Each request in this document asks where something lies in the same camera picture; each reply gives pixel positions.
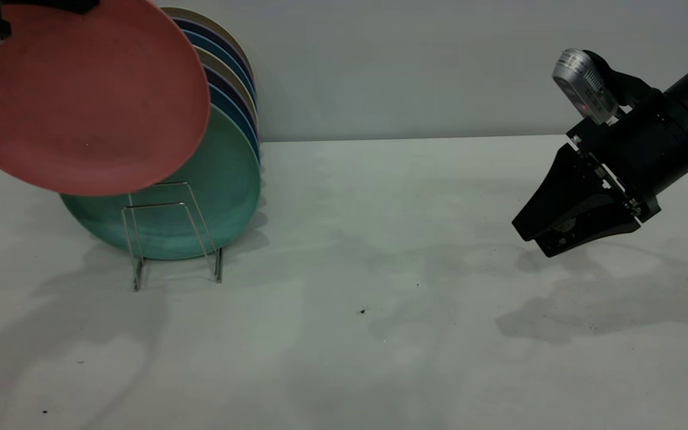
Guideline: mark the green round plastic plate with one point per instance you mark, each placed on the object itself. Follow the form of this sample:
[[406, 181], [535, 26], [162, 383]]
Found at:
[[224, 179]]

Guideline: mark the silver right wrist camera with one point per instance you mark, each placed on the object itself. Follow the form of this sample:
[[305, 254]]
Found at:
[[583, 83]]

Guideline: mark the pink round plastic plate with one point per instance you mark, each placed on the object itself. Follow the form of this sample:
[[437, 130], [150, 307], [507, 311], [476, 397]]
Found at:
[[81, 101]]

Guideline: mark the beige round plastic plate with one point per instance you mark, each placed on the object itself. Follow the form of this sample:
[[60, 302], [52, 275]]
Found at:
[[194, 12], [220, 67]]

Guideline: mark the dark navy round plate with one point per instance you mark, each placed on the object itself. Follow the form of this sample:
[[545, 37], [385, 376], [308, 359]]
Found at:
[[229, 89], [200, 28]]

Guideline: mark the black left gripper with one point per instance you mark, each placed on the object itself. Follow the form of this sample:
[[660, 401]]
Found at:
[[51, 5]]

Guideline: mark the blue round plastic plate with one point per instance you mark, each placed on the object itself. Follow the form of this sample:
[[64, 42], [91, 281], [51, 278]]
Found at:
[[212, 46], [234, 111]]

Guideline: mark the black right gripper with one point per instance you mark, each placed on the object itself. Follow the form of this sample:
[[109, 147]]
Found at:
[[636, 149]]

